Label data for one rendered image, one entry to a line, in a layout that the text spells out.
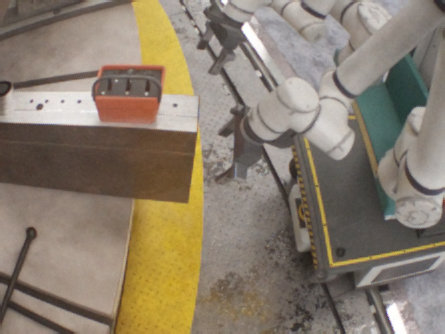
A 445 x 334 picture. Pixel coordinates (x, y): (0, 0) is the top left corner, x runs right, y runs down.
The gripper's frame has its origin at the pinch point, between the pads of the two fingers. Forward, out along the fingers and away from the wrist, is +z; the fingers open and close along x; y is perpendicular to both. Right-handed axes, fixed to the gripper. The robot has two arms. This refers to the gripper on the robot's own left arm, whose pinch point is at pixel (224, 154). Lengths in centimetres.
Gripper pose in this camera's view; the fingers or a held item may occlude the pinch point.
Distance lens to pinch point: 141.1
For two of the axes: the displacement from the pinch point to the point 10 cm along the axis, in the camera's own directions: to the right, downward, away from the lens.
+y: -8.7, -2.7, -4.1
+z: -4.8, 3.8, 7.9
